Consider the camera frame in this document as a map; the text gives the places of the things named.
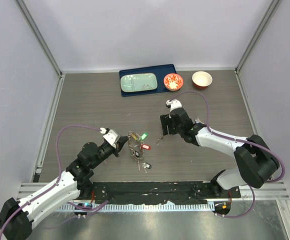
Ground red cup white inside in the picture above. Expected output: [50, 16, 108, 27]
[191, 71, 213, 90]

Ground key with blue tag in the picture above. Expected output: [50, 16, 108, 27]
[195, 117, 205, 125]

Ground white slotted cable duct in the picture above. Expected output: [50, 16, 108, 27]
[59, 202, 216, 213]

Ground silver key with ring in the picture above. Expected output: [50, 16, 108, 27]
[156, 135, 164, 145]

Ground light green rectangular plate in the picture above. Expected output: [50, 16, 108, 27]
[120, 73, 158, 93]

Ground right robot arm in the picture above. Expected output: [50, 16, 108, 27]
[160, 107, 280, 198]

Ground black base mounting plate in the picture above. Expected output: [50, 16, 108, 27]
[91, 181, 241, 205]

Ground right aluminium frame post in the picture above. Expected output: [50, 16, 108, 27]
[234, 0, 283, 75]

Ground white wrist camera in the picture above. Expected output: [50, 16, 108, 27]
[100, 127, 121, 149]
[165, 99, 183, 119]

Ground metal key organizer with rings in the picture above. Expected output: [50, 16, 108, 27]
[127, 131, 152, 174]

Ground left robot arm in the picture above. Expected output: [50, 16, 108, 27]
[0, 136, 128, 240]

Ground orange patterned small bowl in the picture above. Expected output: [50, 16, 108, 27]
[163, 73, 184, 92]

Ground aluminium frame post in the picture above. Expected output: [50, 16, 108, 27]
[234, 0, 283, 75]
[14, 0, 66, 78]

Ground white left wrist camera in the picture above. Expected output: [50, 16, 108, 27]
[100, 127, 121, 149]

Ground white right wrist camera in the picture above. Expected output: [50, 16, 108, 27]
[165, 99, 183, 119]

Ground left aluminium frame post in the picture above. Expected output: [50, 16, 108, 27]
[14, 0, 66, 78]

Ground dark blue tray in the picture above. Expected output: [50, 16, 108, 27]
[119, 64, 177, 97]

